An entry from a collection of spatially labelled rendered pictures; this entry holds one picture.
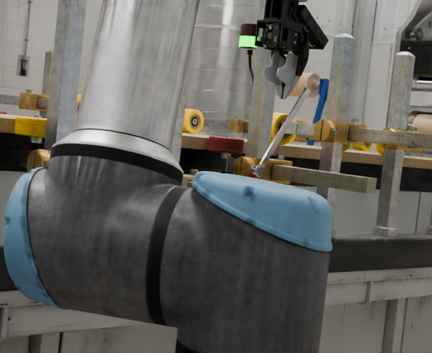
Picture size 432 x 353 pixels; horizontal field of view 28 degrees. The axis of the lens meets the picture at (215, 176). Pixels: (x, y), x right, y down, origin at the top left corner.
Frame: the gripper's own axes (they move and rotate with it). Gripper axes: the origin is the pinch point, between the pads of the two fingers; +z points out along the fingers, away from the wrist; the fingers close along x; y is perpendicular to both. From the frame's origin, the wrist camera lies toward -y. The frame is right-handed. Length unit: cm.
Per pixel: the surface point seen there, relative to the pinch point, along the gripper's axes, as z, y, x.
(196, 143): 12.5, -0.3, -25.4
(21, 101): 6, -11, -118
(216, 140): 11.2, -1.8, -20.6
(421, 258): 36, -64, -4
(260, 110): 3.9, 0.1, -6.4
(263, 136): 9.2, -1.3, -6.0
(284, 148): 11.7, -30.2, -25.4
